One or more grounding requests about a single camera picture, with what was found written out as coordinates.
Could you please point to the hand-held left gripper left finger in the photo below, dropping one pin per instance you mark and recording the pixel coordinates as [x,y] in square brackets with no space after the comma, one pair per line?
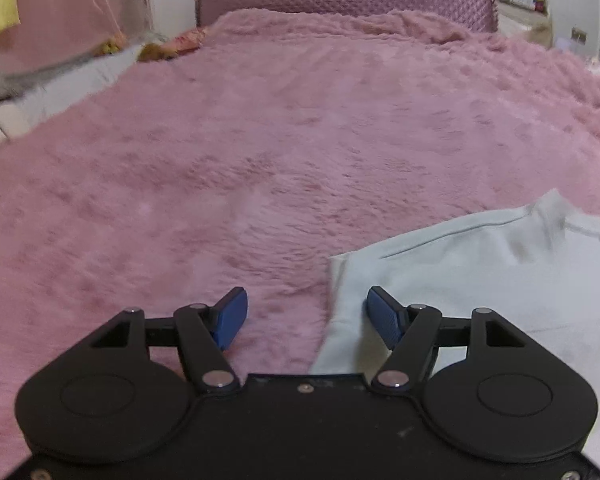
[230,317]

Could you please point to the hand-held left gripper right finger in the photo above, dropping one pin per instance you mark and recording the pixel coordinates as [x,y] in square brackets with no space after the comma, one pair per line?
[385,317]

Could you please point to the white long-sleeve shirt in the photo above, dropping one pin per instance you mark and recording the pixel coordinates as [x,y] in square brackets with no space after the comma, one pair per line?
[480,285]

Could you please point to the pink fluffy blanket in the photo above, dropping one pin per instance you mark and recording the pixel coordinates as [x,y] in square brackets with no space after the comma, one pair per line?
[230,160]

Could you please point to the brown teddy bear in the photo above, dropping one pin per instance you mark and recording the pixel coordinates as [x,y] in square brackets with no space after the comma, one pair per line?
[155,51]

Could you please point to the pink floral pillow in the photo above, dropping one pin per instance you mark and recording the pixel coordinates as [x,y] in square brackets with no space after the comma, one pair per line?
[185,40]

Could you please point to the white grey rolled quilt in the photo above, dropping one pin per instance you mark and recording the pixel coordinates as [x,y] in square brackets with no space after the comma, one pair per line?
[65,85]

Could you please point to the small yellow plush toy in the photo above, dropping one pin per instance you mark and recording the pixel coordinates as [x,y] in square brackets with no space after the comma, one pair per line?
[112,45]

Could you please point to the beige bedside cabinet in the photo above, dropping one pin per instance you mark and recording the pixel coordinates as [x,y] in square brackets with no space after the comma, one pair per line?
[527,27]

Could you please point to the pink curtain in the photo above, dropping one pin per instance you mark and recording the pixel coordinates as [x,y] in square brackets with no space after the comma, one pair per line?
[75,10]

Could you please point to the wall socket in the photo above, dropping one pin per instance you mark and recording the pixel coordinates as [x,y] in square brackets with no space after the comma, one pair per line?
[580,35]

